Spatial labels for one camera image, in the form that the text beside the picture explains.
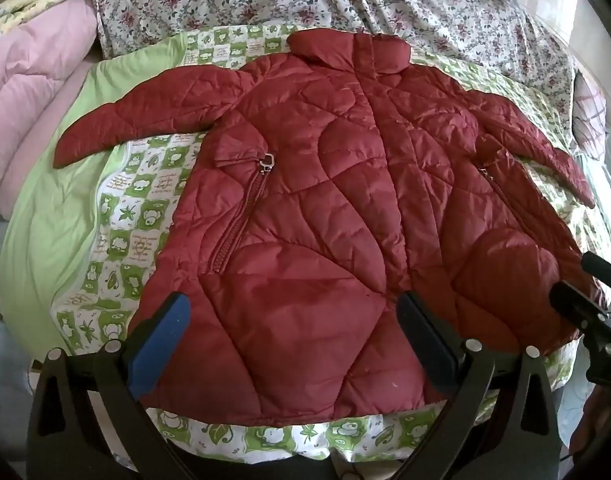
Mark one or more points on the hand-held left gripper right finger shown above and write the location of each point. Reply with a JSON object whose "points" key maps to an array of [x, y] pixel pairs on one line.
{"points": [[428, 345]]}

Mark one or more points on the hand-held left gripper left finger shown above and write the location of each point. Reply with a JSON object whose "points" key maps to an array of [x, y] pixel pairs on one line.
{"points": [[158, 347]]}

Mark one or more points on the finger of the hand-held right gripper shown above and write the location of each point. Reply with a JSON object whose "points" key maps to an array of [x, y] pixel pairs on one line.
{"points": [[600, 266], [568, 300]]}

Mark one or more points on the red quilted jacket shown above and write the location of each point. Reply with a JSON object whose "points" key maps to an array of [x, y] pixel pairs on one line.
{"points": [[310, 210]]}

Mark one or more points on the person's right forearm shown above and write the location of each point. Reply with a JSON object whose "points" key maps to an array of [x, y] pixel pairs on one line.
{"points": [[598, 435]]}

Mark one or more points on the green patterned blanket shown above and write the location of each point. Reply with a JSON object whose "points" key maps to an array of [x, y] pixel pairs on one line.
{"points": [[135, 200]]}

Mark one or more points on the pink plaid cloth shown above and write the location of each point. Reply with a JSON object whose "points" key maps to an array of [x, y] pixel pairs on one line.
{"points": [[590, 110]]}

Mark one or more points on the pale blue cloth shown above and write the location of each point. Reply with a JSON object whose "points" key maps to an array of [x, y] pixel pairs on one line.
{"points": [[0, 360]]}

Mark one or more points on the pink quilt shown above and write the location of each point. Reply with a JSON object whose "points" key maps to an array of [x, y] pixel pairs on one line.
{"points": [[30, 85]]}

